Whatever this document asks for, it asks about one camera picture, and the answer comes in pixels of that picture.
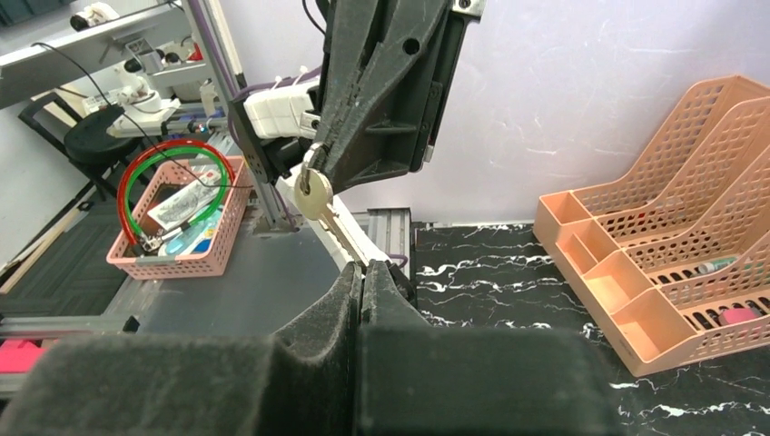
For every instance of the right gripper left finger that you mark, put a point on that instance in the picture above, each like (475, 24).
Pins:
(296, 381)

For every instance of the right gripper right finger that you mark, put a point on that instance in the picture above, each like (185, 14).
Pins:
(417, 379)

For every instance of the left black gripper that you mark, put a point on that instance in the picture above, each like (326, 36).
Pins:
(386, 75)

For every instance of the pink basket outside cell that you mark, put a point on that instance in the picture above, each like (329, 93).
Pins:
(185, 250)

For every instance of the black round stool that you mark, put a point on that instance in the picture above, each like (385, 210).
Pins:
(87, 145)

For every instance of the orange plastic file organizer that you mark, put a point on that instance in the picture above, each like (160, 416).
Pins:
(657, 254)

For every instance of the pink eraser in organizer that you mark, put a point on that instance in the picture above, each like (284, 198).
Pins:
(732, 316)

